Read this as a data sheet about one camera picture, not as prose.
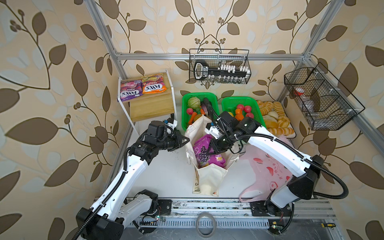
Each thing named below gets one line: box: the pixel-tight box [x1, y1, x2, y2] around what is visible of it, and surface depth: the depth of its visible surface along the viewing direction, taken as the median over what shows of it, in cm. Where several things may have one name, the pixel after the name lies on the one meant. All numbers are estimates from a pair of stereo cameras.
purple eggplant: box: [200, 101, 209, 116], surface depth 114 cm
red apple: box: [244, 105, 252, 113], surface depth 114 cm
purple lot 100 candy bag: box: [193, 134, 226, 169], surface depth 70 cm
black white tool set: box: [194, 61, 251, 83], surface depth 85 cm
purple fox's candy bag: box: [120, 79, 143, 102], surface depth 82 cm
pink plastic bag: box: [239, 135, 297, 203], surface depth 82 cm
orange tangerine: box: [235, 108, 243, 116], surface depth 114 cm
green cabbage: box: [188, 96, 201, 110], surface depth 114 cm
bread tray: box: [256, 100, 297, 139], surface depth 107 cm
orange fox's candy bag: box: [141, 73, 167, 94], surface depth 83 cm
